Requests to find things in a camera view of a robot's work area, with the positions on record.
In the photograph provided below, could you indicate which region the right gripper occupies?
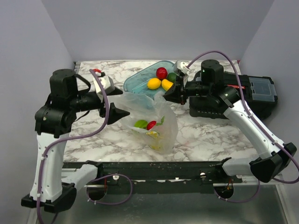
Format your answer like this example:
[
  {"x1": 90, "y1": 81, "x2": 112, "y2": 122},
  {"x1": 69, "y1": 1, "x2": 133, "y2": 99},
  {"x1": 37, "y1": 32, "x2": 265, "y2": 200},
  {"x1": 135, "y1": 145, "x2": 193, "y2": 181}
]
[{"x1": 160, "y1": 75, "x2": 211, "y2": 105}]

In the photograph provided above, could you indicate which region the teal plastic container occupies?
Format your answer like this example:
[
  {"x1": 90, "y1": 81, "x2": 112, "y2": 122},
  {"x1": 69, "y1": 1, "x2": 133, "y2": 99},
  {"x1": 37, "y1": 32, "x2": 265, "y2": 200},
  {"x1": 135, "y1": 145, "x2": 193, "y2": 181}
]
[{"x1": 123, "y1": 61, "x2": 174, "y2": 99}]

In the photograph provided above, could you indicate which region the clear plastic lemon-print bag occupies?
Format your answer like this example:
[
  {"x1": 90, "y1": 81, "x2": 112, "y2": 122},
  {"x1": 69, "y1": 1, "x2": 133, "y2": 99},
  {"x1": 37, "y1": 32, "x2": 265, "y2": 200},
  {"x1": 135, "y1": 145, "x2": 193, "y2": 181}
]
[{"x1": 108, "y1": 92, "x2": 178, "y2": 154}]

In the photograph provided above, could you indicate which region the green fake leaf fruit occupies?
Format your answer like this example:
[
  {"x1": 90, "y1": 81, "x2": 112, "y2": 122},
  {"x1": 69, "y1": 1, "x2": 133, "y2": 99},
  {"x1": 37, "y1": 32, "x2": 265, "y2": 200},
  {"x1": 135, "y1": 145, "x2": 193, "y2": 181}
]
[{"x1": 134, "y1": 119, "x2": 148, "y2": 129}]

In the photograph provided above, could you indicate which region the red fake apple front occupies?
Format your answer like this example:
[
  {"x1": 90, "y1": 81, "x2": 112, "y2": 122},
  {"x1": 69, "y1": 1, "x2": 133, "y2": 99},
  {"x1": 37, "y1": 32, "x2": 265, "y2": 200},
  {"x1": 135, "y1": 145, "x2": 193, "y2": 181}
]
[{"x1": 146, "y1": 121, "x2": 157, "y2": 130}]

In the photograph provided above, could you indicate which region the red fake apple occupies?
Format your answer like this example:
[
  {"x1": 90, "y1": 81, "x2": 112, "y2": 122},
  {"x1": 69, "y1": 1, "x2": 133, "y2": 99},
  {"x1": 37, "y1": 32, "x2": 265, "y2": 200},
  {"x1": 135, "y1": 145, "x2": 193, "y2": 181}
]
[
  {"x1": 146, "y1": 121, "x2": 157, "y2": 130},
  {"x1": 156, "y1": 67, "x2": 168, "y2": 80}
]

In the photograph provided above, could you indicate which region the yellow-green fake starfruit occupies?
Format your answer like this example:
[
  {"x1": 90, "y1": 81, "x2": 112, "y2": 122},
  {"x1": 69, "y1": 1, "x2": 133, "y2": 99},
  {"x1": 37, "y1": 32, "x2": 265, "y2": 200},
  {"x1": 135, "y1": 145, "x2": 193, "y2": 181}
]
[{"x1": 145, "y1": 131, "x2": 159, "y2": 139}]

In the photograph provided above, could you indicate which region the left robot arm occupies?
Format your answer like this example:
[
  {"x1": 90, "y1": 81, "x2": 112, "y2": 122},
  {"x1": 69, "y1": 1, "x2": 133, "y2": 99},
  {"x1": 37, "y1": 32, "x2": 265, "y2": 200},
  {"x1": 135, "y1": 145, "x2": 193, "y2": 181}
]
[{"x1": 21, "y1": 69, "x2": 128, "y2": 214}]

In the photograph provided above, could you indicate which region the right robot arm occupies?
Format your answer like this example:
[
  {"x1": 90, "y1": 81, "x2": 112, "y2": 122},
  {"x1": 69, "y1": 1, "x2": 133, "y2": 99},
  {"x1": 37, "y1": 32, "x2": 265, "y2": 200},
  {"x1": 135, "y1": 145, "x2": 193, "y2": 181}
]
[{"x1": 164, "y1": 60, "x2": 297, "y2": 183}]

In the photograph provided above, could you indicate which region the yellow fake mango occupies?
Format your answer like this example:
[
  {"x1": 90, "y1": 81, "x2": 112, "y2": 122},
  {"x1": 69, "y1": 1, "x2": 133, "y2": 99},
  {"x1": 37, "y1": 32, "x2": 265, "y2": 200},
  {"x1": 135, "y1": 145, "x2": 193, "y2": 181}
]
[{"x1": 161, "y1": 79, "x2": 173, "y2": 91}]

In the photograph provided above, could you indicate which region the green fake lime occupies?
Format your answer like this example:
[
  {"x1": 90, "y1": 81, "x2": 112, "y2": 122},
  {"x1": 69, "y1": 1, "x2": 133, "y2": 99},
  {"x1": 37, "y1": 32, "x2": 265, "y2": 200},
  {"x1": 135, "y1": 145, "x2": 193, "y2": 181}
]
[{"x1": 167, "y1": 72, "x2": 177, "y2": 83}]

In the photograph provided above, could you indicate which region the yellow fake lemon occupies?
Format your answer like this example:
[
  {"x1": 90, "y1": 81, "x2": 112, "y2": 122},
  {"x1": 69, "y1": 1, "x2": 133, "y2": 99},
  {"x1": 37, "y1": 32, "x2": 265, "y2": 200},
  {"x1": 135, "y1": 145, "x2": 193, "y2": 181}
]
[{"x1": 147, "y1": 78, "x2": 162, "y2": 90}]

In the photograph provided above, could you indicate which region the red fake apple back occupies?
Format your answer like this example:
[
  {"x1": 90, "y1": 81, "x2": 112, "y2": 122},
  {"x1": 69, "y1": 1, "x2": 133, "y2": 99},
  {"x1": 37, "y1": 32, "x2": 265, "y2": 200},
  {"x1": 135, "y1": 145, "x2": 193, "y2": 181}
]
[{"x1": 156, "y1": 67, "x2": 168, "y2": 80}]

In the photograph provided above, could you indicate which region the black toolbox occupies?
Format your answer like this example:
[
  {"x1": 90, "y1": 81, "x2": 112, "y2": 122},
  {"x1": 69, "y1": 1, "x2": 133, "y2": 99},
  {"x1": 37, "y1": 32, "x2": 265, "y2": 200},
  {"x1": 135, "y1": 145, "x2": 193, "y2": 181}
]
[{"x1": 189, "y1": 75, "x2": 278, "y2": 120}]

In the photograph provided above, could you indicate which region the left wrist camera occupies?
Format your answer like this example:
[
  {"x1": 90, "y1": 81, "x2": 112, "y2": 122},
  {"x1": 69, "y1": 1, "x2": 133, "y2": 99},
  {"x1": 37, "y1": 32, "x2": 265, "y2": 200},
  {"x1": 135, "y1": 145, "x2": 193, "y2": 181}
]
[{"x1": 93, "y1": 69, "x2": 115, "y2": 101}]

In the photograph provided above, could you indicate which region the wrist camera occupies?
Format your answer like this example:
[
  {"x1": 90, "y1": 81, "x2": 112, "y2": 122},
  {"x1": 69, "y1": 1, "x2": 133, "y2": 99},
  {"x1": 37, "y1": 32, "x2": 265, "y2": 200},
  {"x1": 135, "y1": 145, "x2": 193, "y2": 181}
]
[
  {"x1": 173, "y1": 61, "x2": 189, "y2": 83},
  {"x1": 93, "y1": 69, "x2": 115, "y2": 101}
]

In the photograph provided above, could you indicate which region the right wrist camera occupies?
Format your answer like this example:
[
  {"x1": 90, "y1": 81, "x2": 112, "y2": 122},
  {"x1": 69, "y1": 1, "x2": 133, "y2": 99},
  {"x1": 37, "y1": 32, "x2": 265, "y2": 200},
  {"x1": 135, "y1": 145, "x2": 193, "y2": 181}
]
[{"x1": 173, "y1": 61, "x2": 189, "y2": 83}]

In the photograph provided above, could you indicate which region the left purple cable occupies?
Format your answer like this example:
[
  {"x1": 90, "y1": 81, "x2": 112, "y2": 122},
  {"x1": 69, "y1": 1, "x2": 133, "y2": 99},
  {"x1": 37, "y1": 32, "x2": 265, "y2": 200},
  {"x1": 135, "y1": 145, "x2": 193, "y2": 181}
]
[{"x1": 36, "y1": 69, "x2": 133, "y2": 224}]

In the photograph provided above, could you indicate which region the purple cable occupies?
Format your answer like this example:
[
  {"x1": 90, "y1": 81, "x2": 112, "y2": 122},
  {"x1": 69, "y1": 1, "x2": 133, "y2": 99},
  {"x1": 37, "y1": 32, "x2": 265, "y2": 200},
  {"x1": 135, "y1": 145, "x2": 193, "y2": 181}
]
[
  {"x1": 36, "y1": 69, "x2": 133, "y2": 224},
  {"x1": 186, "y1": 50, "x2": 299, "y2": 203}
]

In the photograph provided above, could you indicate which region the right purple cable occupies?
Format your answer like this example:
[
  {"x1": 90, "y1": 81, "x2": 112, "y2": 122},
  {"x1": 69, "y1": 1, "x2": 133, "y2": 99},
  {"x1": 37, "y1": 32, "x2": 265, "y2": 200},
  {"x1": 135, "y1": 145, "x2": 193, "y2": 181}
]
[{"x1": 186, "y1": 50, "x2": 299, "y2": 203}]

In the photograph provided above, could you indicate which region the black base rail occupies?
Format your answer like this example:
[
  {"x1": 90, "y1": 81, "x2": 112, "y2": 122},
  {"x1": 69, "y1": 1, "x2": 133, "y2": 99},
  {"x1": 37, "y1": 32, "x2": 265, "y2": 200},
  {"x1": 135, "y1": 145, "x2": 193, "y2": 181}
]
[{"x1": 87, "y1": 161, "x2": 242, "y2": 195}]

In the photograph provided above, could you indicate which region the aluminium frame rail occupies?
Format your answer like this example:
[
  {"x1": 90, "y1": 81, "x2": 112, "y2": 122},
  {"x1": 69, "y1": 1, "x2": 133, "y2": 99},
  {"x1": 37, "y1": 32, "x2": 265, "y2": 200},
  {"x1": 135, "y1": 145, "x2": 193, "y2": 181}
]
[{"x1": 28, "y1": 167, "x2": 285, "y2": 187}]

